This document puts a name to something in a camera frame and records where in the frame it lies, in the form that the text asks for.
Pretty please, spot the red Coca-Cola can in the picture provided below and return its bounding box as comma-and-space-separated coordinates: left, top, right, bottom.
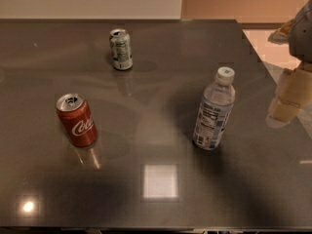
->
56, 94, 98, 147

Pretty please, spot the green and white soda can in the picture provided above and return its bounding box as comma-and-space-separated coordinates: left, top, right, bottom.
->
109, 28, 133, 70

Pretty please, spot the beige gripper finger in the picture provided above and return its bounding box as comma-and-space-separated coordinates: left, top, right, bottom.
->
266, 62, 312, 129

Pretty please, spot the clear plastic water bottle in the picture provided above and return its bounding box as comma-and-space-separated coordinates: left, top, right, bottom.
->
193, 66, 236, 150

